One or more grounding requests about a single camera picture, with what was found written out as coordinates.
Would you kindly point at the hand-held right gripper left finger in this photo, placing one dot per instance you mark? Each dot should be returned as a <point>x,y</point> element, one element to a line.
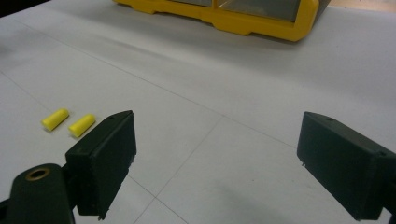
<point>102,161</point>

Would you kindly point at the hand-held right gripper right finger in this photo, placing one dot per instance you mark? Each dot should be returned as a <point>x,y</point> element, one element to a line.
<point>345,165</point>

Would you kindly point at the yellow foam earplug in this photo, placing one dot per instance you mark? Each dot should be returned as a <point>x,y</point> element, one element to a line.
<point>81,125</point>
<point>55,119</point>

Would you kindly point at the yellow compartment organizer box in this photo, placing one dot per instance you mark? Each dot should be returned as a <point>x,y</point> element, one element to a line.
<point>236,15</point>

